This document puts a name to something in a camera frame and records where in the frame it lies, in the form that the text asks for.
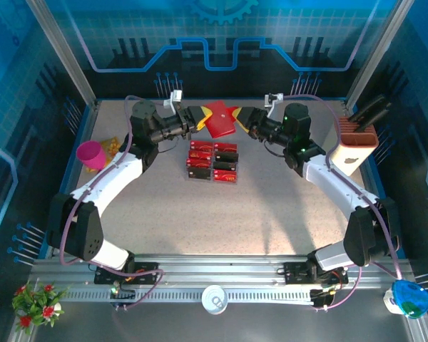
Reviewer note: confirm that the white knife block pink top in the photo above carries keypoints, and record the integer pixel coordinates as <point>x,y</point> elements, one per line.
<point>353,156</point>

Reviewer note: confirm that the aluminium frame post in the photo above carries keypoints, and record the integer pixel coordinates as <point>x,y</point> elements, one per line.
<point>375,53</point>
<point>65,53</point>

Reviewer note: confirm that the artificial plant red flowers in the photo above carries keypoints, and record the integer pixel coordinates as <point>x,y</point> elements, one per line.
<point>35,303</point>

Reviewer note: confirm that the black credit card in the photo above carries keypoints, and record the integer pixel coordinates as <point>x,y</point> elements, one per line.
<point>226,156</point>
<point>199,173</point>
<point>225,165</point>

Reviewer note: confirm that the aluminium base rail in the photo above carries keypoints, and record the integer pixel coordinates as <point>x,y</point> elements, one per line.
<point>217,270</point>

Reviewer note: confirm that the pink plastic goblet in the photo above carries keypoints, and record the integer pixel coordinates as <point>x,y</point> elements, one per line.
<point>90,155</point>

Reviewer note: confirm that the red card holder wallet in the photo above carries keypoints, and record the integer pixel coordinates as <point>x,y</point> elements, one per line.
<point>219,121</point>

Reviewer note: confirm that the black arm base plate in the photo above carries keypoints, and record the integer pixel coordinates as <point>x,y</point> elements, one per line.
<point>146,272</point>
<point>296,272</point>

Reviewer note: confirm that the red VIP credit card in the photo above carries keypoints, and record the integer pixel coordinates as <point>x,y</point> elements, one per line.
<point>225,176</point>

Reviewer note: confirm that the yellow snack bag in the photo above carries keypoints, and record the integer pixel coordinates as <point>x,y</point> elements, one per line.
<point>112,145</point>

